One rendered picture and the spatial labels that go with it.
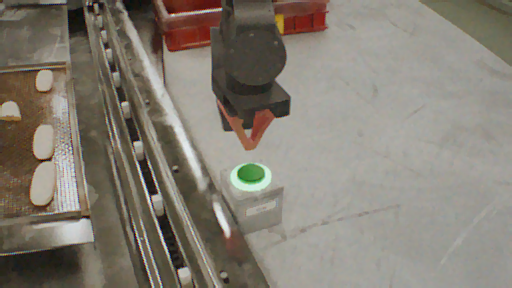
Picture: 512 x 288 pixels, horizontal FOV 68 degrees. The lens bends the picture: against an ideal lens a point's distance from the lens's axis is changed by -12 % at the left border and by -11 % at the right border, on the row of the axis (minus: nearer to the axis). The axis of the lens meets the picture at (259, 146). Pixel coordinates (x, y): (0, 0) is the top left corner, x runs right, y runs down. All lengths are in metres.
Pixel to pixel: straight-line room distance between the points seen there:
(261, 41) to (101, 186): 0.44
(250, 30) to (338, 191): 0.39
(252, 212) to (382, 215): 0.21
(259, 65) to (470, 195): 0.48
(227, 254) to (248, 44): 0.28
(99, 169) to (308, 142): 0.38
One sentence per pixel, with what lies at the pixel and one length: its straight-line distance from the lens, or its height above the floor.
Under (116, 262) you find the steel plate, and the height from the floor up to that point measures 0.82.
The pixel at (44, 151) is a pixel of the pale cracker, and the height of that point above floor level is 0.91.
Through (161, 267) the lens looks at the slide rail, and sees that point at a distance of 0.56.
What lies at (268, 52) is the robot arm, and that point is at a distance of 0.39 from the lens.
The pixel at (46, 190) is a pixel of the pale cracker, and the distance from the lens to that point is 0.63.
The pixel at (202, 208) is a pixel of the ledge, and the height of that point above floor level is 0.86.
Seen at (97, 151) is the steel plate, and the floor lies 0.82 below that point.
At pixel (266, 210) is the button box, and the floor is 0.86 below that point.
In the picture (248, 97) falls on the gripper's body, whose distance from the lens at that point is 0.49.
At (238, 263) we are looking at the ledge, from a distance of 0.54.
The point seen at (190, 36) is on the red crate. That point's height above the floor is 0.86.
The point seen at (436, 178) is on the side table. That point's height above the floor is 0.82.
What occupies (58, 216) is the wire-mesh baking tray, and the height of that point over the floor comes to 0.90.
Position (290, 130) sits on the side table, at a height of 0.82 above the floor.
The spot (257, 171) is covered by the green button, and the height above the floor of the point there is 0.91.
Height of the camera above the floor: 1.29
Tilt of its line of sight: 37 degrees down
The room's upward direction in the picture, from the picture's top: straight up
